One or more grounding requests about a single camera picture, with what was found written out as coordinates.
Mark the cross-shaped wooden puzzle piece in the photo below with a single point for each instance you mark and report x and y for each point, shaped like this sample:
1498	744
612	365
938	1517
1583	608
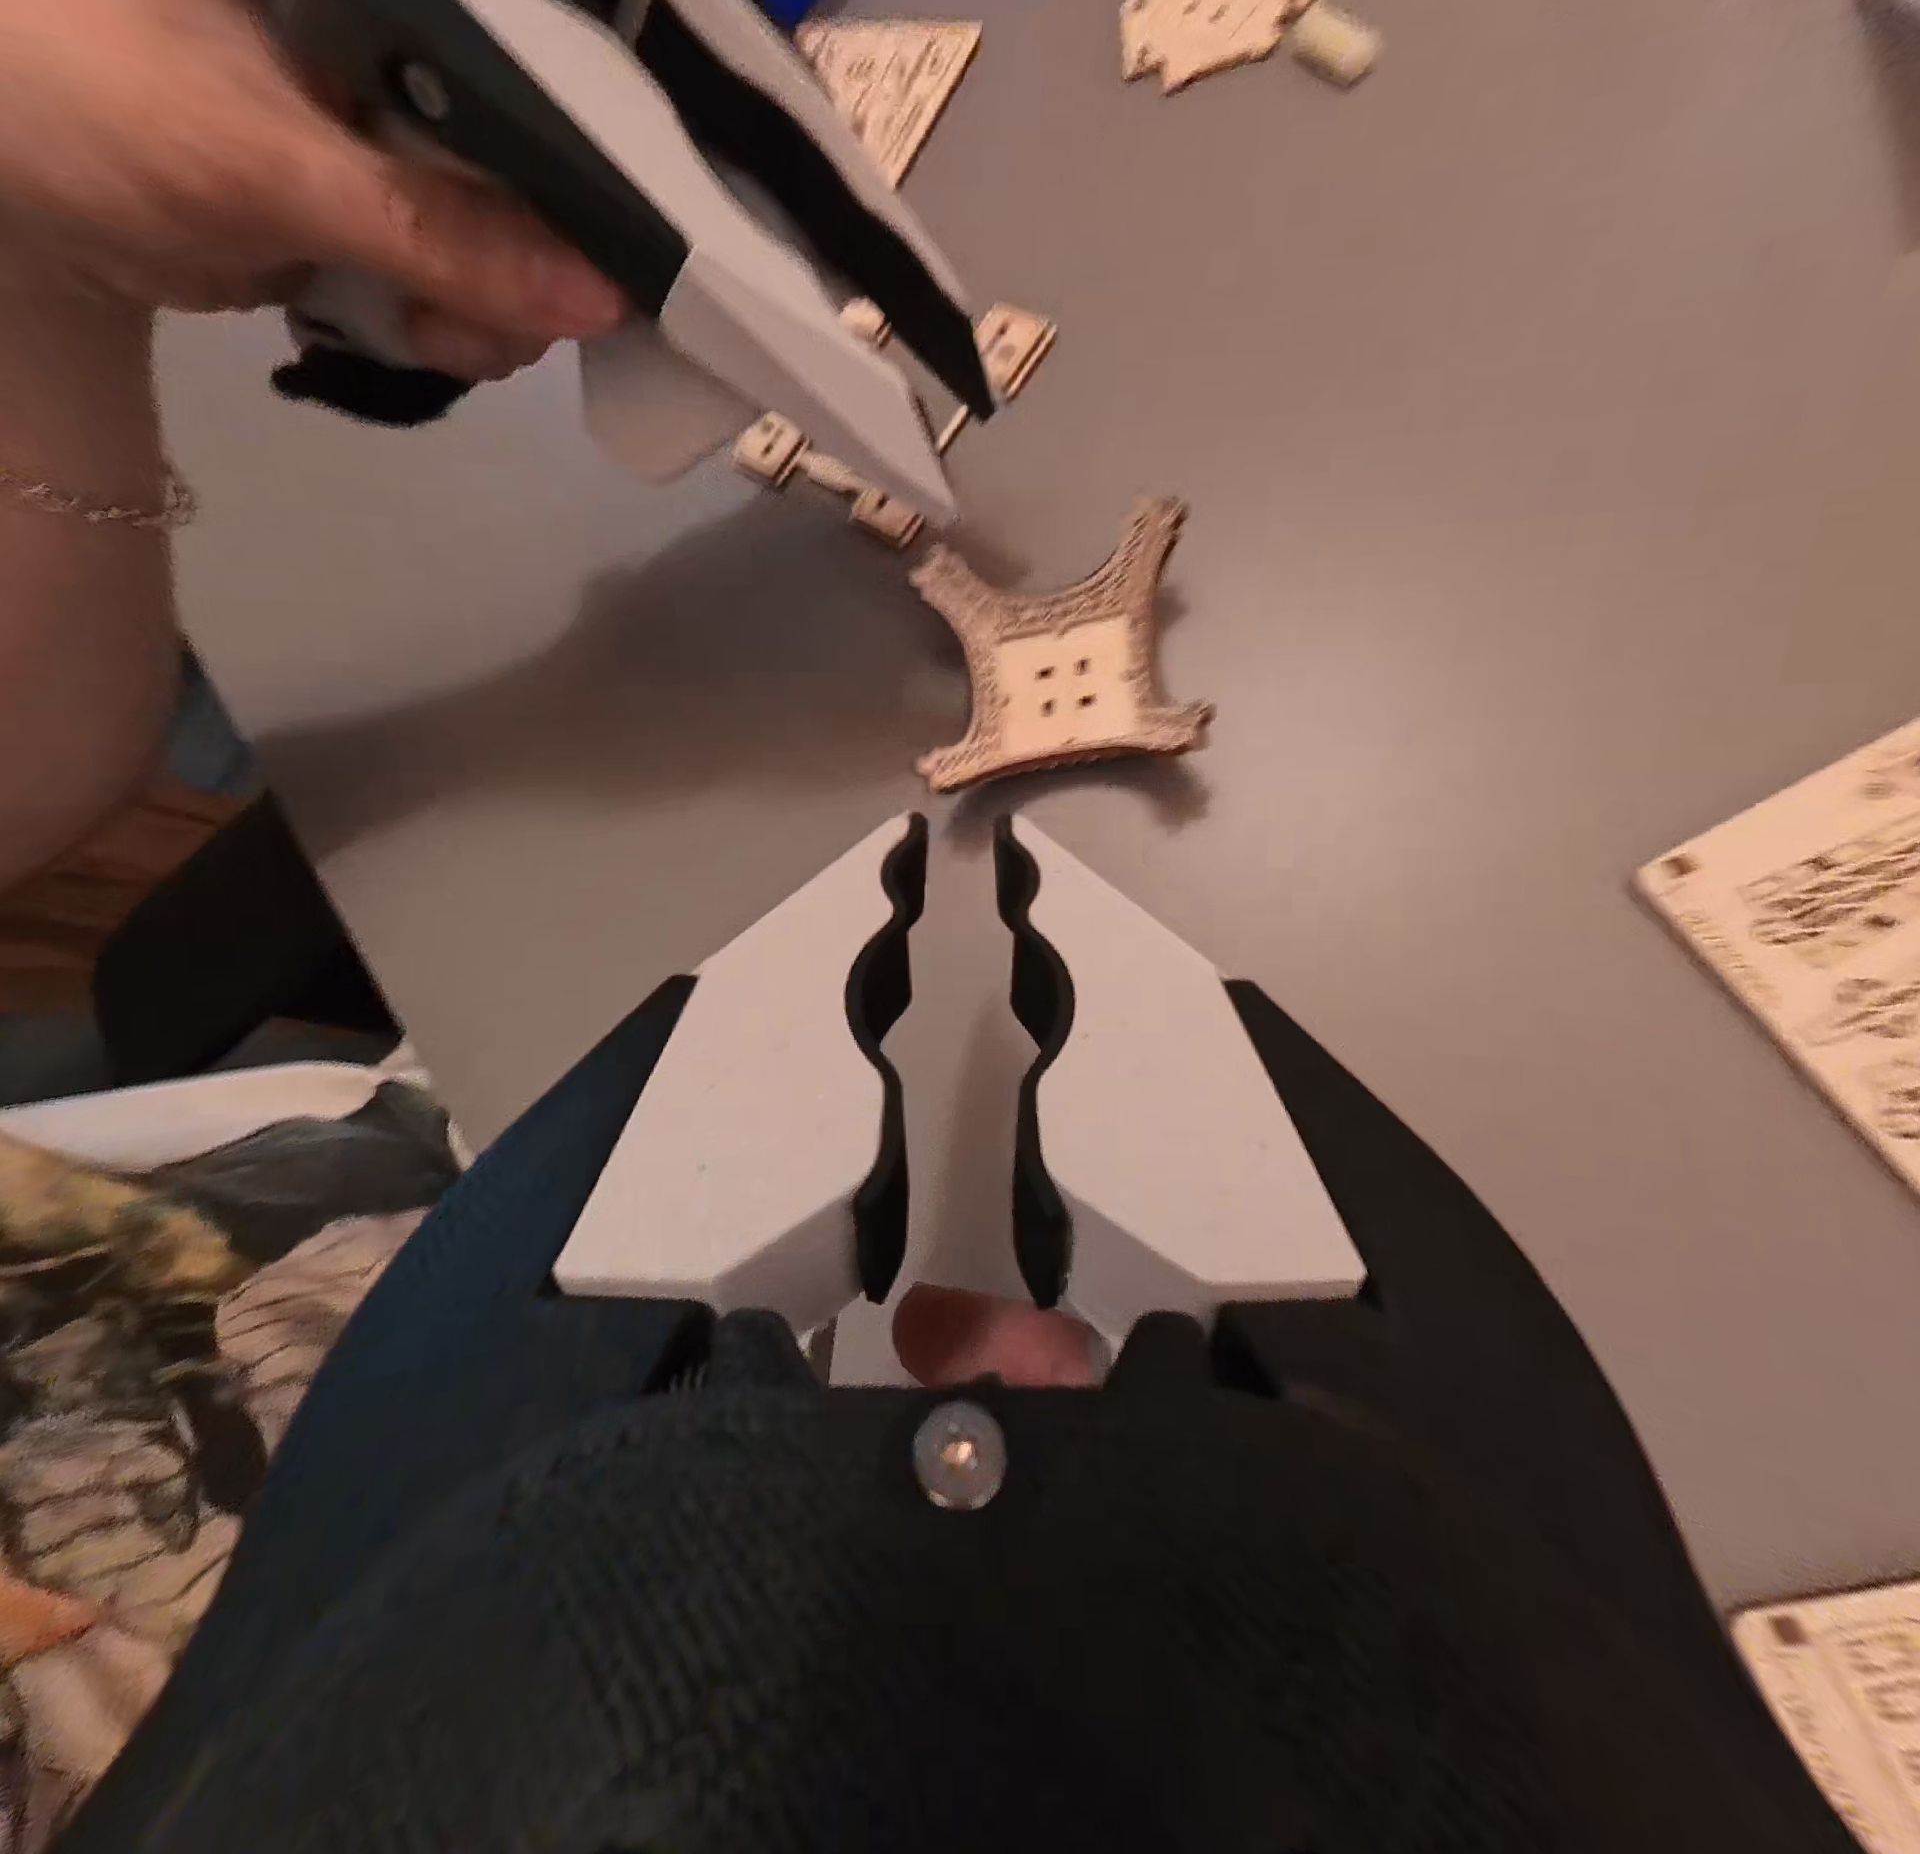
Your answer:
1110	722

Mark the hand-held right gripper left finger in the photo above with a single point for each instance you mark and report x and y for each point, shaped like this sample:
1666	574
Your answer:
749	1120

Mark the printed cloth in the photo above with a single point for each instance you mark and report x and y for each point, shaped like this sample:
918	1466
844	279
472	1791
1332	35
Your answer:
150	1359

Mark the small wooden puzzle assembly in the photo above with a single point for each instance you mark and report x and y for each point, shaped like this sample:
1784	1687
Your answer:
771	450

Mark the person's left forearm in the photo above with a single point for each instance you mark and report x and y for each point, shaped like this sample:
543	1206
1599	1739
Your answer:
74	655

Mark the grey desk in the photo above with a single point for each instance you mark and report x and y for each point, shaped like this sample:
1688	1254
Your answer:
1502	459

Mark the blue cloth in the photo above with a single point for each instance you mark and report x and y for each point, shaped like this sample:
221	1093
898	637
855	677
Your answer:
209	730

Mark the triangular wooden puzzle piece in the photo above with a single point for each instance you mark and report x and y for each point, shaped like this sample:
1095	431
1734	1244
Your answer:
900	84

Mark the slotted wooden puzzle piece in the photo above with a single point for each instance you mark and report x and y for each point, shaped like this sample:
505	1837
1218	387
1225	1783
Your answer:
1215	9

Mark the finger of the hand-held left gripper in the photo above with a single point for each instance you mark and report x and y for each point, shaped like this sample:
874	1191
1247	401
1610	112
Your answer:
727	9
779	324

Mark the person's left hand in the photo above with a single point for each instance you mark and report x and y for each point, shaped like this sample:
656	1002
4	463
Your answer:
178	131

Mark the small pale cylinder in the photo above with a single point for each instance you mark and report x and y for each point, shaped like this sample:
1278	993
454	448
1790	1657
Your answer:
1332	40

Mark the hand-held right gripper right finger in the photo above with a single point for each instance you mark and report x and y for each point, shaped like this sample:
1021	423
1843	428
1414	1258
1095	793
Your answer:
1169	1135

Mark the wooden puzzle sheet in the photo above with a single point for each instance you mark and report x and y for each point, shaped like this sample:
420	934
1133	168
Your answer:
1815	955
1853	1720

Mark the person's right hand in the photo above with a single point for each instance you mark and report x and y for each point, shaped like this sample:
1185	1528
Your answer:
992	1338

